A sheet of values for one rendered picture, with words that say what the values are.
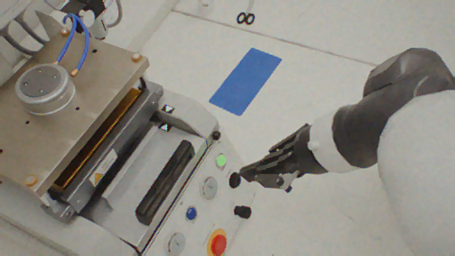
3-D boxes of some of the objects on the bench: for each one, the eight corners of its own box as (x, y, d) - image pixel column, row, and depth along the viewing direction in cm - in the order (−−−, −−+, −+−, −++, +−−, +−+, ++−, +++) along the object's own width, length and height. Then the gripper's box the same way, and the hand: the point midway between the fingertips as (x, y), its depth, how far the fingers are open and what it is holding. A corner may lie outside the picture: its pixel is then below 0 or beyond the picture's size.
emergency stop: (214, 257, 84) (204, 247, 81) (223, 239, 86) (214, 229, 83) (220, 260, 83) (211, 249, 80) (229, 241, 85) (220, 231, 82)
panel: (187, 326, 78) (130, 280, 67) (255, 193, 93) (218, 137, 82) (195, 330, 77) (138, 284, 66) (263, 194, 92) (227, 138, 80)
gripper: (325, 97, 64) (244, 138, 84) (294, 164, 57) (214, 191, 77) (360, 127, 65) (272, 160, 85) (333, 196, 59) (245, 214, 79)
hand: (254, 172), depth 78 cm, fingers closed
